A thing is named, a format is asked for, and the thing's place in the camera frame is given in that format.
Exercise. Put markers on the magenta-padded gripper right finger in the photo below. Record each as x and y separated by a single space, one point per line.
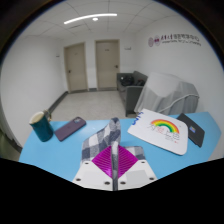
138 173

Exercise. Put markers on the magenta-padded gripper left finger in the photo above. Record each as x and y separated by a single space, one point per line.
91 173

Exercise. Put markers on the blue white checked towel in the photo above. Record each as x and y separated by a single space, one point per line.
100 140

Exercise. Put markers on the white rainbow print mouse pad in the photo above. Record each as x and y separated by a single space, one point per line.
160 133

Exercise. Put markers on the purple smartphone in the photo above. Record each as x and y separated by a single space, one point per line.
70 129

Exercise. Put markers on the dark teal mug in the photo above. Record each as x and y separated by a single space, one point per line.
42 128

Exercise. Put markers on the black flat notebook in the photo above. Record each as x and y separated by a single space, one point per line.
193 131

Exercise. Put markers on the grey cloth-covered object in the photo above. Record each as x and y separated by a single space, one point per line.
166 90

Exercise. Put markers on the black bag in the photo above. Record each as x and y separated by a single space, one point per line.
127 80

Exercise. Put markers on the beige door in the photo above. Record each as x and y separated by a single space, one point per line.
76 66
107 65

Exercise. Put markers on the small round ceiling light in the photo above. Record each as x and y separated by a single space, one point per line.
95 19

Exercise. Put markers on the long curved ceiling light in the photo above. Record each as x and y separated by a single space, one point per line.
90 17

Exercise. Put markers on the wall lettering sign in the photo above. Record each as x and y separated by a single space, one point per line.
175 40

